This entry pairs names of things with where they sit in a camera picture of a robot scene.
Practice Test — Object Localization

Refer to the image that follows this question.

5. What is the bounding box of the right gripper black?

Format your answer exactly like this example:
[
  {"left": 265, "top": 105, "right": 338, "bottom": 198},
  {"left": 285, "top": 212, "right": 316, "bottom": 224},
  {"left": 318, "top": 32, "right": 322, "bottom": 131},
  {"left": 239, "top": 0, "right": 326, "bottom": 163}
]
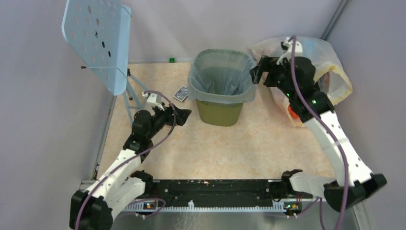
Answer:
[{"left": 249, "top": 56, "right": 296, "bottom": 100}]

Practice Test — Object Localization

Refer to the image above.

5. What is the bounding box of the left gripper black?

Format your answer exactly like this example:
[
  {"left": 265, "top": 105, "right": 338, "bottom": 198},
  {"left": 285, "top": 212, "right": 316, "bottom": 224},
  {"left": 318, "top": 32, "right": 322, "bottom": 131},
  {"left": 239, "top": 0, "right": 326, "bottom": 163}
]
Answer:
[{"left": 147, "top": 102, "right": 191, "bottom": 139}]

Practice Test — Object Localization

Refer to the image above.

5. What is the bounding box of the green mesh trash bin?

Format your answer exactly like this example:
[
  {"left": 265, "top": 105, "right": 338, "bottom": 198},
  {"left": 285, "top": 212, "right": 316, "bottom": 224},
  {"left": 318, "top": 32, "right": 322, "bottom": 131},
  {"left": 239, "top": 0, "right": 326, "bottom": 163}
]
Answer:
[{"left": 195, "top": 99, "right": 243, "bottom": 127}]

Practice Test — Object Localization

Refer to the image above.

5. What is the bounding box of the blue plastic trash bag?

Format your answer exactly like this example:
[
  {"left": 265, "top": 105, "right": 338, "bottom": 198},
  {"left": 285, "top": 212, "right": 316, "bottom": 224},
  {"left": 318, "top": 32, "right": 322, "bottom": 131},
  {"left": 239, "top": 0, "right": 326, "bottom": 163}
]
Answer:
[{"left": 187, "top": 48, "right": 257, "bottom": 104}]

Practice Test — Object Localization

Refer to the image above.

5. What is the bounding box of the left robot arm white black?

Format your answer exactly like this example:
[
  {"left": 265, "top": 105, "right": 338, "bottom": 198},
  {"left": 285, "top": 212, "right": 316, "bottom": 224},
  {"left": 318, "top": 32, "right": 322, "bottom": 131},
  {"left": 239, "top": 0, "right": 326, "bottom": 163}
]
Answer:
[{"left": 69, "top": 104, "right": 192, "bottom": 230}]

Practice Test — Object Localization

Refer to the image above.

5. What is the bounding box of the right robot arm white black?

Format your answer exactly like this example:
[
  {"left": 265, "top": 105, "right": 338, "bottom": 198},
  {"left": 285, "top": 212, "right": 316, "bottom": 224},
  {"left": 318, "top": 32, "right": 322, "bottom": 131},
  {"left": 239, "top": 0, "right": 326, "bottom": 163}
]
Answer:
[{"left": 250, "top": 56, "right": 387, "bottom": 212}]

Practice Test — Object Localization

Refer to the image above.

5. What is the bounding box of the large translucent bag of trash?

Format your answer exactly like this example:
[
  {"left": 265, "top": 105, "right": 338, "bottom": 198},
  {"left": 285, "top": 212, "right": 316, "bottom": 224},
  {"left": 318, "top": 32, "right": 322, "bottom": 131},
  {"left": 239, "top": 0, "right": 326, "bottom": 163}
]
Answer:
[{"left": 249, "top": 37, "right": 353, "bottom": 127}]

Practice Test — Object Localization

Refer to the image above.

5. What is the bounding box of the blue playing card box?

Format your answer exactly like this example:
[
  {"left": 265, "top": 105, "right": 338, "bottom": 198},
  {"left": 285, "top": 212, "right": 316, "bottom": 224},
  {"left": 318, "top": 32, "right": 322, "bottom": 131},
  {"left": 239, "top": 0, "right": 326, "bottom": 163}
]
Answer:
[{"left": 173, "top": 85, "right": 188, "bottom": 103}]

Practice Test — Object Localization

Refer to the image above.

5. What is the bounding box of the light blue music stand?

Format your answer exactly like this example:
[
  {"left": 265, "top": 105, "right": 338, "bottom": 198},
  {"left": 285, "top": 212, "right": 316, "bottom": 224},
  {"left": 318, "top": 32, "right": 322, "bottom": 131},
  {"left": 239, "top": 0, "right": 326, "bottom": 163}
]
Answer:
[{"left": 61, "top": 0, "right": 147, "bottom": 122}]

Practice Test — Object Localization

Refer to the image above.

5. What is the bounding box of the white toothed rack strip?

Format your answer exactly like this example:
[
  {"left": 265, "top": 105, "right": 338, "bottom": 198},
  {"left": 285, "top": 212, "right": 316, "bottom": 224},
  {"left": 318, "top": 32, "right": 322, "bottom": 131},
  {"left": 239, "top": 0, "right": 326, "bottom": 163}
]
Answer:
[{"left": 123, "top": 201, "right": 286, "bottom": 213}]

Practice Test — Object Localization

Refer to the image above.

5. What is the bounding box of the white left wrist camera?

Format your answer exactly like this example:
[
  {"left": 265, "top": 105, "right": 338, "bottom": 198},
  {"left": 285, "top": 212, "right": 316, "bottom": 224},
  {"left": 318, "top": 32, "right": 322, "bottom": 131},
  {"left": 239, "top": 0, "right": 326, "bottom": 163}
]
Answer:
[{"left": 142, "top": 91, "right": 165, "bottom": 111}]

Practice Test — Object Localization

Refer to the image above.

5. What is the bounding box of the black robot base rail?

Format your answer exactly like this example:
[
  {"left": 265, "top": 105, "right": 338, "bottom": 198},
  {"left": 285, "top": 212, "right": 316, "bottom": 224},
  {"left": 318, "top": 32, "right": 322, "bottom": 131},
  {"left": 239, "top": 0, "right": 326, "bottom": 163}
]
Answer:
[{"left": 140, "top": 179, "right": 312, "bottom": 208}]

